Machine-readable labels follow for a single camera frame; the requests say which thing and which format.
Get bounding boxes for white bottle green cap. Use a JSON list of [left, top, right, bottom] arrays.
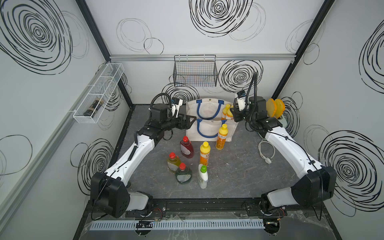
[[198, 164, 209, 189]]

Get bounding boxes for orange soap bottle front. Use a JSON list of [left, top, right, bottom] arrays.
[[226, 105, 234, 120]]

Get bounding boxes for mint green toaster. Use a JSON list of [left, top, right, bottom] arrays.
[[278, 115, 289, 129]]

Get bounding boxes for bread slice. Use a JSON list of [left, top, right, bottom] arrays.
[[274, 99, 286, 119], [266, 99, 277, 118]]

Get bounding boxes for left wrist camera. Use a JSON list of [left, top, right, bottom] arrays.
[[171, 97, 183, 118]]

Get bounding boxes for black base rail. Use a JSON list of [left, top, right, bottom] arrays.
[[85, 196, 326, 218]]

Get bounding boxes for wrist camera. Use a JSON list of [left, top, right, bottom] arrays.
[[237, 90, 247, 112], [171, 97, 183, 118]]

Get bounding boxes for white canvas bag blue handles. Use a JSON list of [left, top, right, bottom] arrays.
[[186, 98, 238, 142]]

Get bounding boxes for dark bottle on shelf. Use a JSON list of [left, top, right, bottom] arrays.
[[83, 99, 104, 118]]

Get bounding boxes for left bread slice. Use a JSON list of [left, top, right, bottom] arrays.
[[266, 99, 277, 118]]

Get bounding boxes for orange soap bottle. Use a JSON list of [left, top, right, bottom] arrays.
[[226, 105, 234, 120], [221, 104, 231, 120], [200, 142, 211, 166], [216, 124, 229, 150]]

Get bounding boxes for grey slotted cable duct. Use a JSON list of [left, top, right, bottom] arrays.
[[89, 219, 265, 231]]

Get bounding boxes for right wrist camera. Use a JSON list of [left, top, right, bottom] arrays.
[[237, 90, 247, 112]]

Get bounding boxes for yellow-green soap bottle red cap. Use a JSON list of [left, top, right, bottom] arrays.
[[167, 152, 182, 173]]

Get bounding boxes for black wire wall basket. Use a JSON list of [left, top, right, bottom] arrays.
[[173, 55, 219, 87]]

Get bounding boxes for dark green soap bottle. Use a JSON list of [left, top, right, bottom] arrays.
[[175, 163, 193, 184]]

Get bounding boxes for white toaster power cable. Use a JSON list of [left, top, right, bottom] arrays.
[[257, 139, 276, 165]]

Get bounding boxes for right bread slice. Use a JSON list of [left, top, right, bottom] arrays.
[[274, 99, 286, 119]]

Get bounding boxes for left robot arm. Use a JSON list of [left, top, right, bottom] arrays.
[[90, 93, 197, 218]]

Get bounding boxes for white wire wall shelf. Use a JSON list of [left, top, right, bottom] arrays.
[[73, 63, 124, 124]]

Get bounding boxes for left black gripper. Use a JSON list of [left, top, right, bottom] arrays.
[[161, 112, 196, 133]]

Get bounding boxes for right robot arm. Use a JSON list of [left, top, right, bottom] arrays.
[[230, 72, 337, 212]]

